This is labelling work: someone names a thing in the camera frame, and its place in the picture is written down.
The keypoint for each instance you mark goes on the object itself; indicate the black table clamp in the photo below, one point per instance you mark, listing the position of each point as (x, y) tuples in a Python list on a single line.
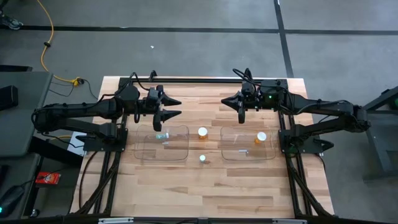
[(153, 74), (247, 73)]

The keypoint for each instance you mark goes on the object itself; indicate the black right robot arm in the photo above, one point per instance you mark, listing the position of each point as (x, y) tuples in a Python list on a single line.
[(326, 109)]

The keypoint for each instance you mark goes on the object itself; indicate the red flat box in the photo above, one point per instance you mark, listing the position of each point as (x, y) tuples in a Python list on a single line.
[(47, 178)]

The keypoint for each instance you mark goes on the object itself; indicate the person's shoe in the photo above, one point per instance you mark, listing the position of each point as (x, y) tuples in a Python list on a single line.
[(11, 21)]

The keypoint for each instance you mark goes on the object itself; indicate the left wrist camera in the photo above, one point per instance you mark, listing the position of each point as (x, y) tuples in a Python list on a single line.
[(152, 96)]

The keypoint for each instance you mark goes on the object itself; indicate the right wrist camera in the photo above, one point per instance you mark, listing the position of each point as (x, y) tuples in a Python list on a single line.
[(248, 89)]

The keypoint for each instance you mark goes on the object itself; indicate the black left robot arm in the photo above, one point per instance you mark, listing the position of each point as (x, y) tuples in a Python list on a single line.
[(93, 109)]

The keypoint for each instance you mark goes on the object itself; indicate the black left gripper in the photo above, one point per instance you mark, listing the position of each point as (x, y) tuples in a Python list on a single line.
[(158, 121)]

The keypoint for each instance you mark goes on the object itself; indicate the silver metal bracket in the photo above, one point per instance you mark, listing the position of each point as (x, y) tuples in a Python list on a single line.
[(115, 220), (289, 221)]

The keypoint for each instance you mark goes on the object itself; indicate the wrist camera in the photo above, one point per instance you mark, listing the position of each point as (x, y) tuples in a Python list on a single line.
[(248, 89), (152, 96)]

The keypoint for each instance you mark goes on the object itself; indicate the large orange pill bottle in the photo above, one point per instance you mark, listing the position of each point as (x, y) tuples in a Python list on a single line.
[(261, 137), (202, 132)]

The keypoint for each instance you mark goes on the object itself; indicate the black control box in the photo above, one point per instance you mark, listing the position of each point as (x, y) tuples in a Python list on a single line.
[(49, 152)]

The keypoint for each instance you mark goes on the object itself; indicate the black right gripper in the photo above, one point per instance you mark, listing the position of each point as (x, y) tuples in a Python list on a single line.
[(242, 116)]

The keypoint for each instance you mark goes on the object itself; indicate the white box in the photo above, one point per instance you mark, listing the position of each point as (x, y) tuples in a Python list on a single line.
[(74, 146)]

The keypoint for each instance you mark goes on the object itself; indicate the grey desk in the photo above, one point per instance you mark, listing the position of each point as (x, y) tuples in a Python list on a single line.
[(18, 140)]

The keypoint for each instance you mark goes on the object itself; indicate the black rectangular box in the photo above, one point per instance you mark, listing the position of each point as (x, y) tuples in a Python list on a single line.
[(7, 97)]

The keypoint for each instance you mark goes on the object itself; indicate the clear plastic bin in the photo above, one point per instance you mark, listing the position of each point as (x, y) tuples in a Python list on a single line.
[(149, 152), (236, 146)]

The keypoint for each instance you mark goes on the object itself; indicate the black metal stand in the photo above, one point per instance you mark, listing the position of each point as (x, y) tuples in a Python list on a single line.
[(379, 149)]

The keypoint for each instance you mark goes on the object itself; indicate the black computer mouse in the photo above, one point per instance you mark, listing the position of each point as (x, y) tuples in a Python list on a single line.
[(11, 199)]

